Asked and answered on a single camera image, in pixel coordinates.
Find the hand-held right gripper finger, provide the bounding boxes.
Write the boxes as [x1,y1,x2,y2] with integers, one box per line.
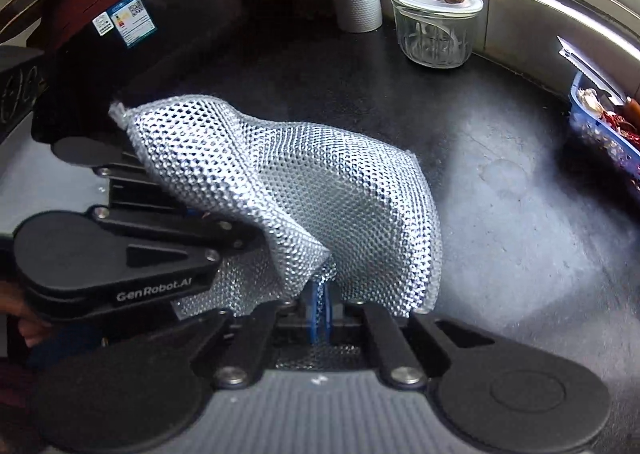
[165,283,322,388]
[322,279,506,390]

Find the glass container with white lid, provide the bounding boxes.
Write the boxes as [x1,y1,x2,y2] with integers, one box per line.
[390,0,485,69]

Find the person's left hand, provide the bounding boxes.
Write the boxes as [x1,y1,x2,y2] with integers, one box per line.
[0,279,57,351]

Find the silver mesh dishcloth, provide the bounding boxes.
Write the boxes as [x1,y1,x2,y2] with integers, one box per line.
[109,94,443,370]

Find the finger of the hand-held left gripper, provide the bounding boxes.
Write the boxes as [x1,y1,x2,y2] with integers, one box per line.
[90,204,263,255]
[94,163,202,218]

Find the garlic bulb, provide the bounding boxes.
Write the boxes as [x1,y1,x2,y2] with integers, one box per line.
[576,88,608,115]

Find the dried red chilies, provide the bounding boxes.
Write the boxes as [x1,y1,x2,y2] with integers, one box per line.
[600,108,640,149]

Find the blue plastic basket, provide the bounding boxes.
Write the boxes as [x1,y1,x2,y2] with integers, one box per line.
[567,71,640,189]

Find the kitchen knife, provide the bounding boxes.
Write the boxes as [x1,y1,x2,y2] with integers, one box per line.
[556,35,626,102]

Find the dark red rice cooker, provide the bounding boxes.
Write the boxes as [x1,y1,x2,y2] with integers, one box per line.
[0,0,261,135]

